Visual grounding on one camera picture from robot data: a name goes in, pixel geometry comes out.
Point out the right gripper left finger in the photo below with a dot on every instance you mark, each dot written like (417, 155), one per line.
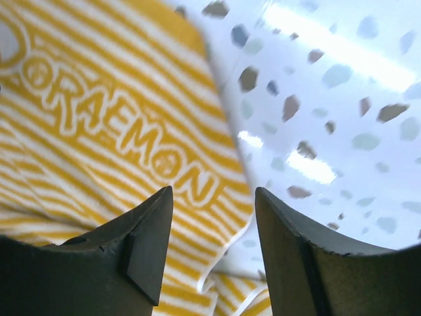
(116, 269)

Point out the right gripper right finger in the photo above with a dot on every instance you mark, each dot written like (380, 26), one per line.
(314, 270)

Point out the yellow striped Doraemon towel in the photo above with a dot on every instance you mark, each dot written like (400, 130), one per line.
(103, 103)

